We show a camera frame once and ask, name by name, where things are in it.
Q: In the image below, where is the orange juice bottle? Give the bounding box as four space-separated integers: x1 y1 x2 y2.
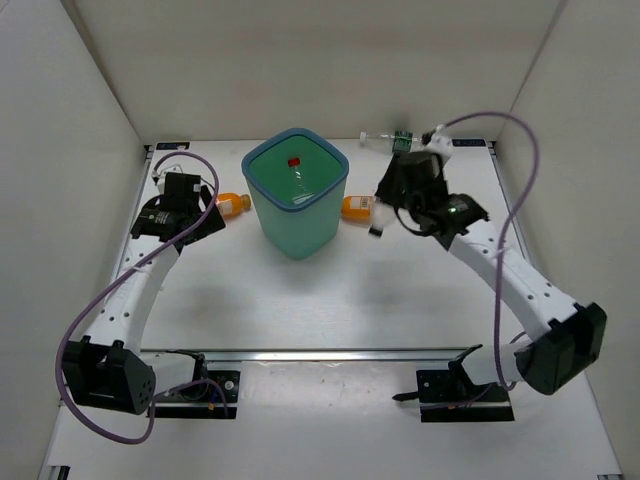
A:
341 196 374 223
216 193 251 218

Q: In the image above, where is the black-label clear bottle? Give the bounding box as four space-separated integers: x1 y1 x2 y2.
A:
369 198 396 238

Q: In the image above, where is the red-label clear water bottle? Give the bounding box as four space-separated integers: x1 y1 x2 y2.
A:
287 157 314 204

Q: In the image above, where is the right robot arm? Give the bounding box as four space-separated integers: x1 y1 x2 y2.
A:
370 151 607 400

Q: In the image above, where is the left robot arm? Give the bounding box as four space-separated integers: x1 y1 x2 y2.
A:
62 172 225 415

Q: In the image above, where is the green plastic bin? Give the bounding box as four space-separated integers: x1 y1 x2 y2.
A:
241 128 349 260

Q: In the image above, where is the green-label clear bottle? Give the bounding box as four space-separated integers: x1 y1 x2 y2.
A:
359 130 422 154

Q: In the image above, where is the dark blue right sticker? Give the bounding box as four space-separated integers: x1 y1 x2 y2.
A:
452 139 486 148

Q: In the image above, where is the dark blue sticker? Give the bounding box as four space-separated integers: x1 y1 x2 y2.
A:
452 139 486 148
155 142 190 151

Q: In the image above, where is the dark blue left sticker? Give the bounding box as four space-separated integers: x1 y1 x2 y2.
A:
155 142 190 151

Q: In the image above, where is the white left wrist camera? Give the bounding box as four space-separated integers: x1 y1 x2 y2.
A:
151 170 166 195

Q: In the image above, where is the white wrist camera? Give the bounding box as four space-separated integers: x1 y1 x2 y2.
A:
421 124 453 164
151 170 166 195

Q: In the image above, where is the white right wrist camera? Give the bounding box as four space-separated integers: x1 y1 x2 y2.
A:
421 124 453 164

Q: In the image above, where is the aluminium table edge rail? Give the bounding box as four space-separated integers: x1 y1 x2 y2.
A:
139 347 481 365

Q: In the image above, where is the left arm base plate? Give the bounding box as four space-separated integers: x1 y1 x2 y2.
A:
155 361 241 420

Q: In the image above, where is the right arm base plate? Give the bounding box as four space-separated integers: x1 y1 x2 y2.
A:
392 370 515 423

